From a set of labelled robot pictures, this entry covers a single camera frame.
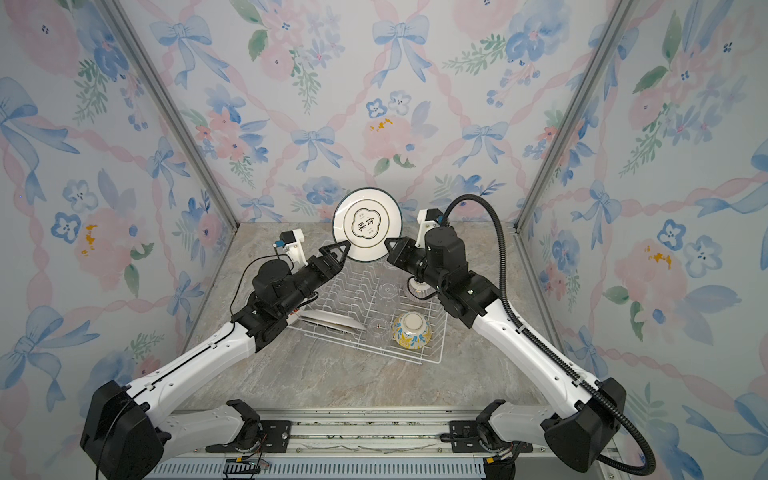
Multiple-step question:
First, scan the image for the clear glass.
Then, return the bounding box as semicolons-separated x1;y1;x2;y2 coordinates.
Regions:
366;318;391;341
376;282;401;303

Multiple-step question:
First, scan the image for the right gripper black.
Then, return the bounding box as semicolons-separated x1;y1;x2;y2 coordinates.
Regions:
385;238;449;299

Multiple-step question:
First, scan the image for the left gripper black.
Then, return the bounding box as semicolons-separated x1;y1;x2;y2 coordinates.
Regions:
278;241;348;321

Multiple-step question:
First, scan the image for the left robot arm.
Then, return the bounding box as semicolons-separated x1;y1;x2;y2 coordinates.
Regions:
80;241;350;479

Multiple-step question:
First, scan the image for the thin black left cable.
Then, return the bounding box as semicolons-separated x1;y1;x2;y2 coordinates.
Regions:
229;256;280;316

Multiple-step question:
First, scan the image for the left corner aluminium profile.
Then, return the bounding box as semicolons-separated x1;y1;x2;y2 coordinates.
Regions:
95;0;241;229

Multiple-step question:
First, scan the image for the right corner aluminium profile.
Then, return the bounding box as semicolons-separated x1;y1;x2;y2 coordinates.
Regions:
519;0;637;221

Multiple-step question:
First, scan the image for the clear glass front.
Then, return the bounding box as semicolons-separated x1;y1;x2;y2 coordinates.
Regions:
366;318;391;341

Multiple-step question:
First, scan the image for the clear glass back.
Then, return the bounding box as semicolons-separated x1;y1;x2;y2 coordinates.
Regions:
376;282;401;303

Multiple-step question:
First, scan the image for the black corrugated cable conduit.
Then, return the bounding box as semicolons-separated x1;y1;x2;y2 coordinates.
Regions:
441;193;658;476

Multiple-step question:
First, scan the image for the white plate dark rim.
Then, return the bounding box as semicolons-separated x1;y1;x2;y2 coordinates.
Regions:
332;187;403;263

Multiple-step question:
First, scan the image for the corner aluminium profile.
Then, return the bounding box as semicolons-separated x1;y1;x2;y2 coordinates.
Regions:
95;0;241;229
519;0;637;221

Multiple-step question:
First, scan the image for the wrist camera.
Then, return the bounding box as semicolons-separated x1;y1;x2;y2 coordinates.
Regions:
274;229;308;267
416;208;444;248

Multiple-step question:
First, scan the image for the white wire dish rack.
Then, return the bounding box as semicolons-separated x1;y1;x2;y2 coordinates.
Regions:
290;259;447;364

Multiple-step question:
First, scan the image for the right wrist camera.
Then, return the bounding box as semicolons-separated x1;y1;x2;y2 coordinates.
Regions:
416;208;444;248

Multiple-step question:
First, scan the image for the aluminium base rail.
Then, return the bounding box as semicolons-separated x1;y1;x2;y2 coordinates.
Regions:
116;407;625;480

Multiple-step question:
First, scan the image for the white plate blue rim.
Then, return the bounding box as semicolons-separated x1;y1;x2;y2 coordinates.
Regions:
299;310;365;331

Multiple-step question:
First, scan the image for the yellow blue patterned bowl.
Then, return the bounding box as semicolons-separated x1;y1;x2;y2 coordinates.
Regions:
392;311;432;350

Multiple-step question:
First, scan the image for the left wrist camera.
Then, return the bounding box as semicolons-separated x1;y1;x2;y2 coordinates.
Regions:
274;229;308;267

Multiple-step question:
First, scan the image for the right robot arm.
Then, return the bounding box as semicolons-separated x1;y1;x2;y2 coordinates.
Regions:
385;227;626;472

